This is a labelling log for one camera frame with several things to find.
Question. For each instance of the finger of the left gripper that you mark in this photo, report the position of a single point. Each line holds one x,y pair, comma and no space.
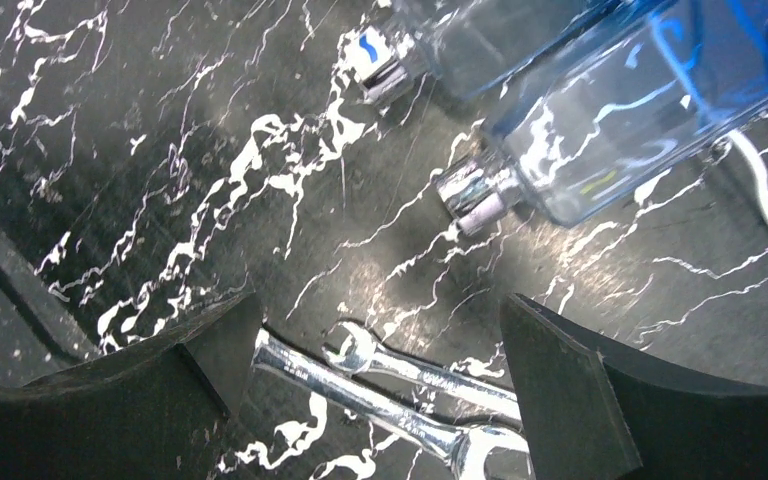
38,337

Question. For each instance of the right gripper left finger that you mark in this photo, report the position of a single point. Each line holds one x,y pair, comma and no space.
162,408

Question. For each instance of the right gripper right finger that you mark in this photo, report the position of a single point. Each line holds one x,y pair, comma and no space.
595,408

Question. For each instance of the large silver wrench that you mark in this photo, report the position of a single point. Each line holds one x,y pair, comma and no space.
463,449

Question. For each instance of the small silver wrench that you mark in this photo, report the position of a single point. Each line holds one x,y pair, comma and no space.
361,351

